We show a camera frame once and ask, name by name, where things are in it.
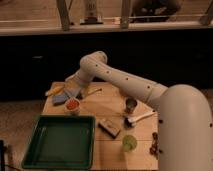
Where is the brown wooden block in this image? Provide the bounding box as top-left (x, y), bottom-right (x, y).
top-left (98, 119), bottom-right (121, 138)

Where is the green plastic tray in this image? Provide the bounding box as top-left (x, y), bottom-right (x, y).
top-left (22, 115), bottom-right (95, 170)

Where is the dark red grape bunch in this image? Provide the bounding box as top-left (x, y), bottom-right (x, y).
top-left (149, 132), bottom-right (158, 157)

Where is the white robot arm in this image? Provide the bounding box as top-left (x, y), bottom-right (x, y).
top-left (66, 51), bottom-right (213, 171)

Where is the metal cup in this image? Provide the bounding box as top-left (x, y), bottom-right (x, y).
top-left (125, 98), bottom-right (137, 114)

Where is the green plastic cup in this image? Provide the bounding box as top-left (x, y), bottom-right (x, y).
top-left (122, 135), bottom-right (137, 152)

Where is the blue sponge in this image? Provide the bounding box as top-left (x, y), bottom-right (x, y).
top-left (52, 93), bottom-right (68, 106)

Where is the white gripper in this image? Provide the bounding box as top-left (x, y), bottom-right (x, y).
top-left (64, 80), bottom-right (83, 99)

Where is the wooden spoon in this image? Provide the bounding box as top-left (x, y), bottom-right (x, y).
top-left (81, 88), bottom-right (102, 98)

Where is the white paper cup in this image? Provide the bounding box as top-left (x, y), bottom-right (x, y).
top-left (65, 98), bottom-right (80, 115)

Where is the yellow banana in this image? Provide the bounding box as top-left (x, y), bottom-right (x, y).
top-left (45, 86), bottom-right (64, 96)

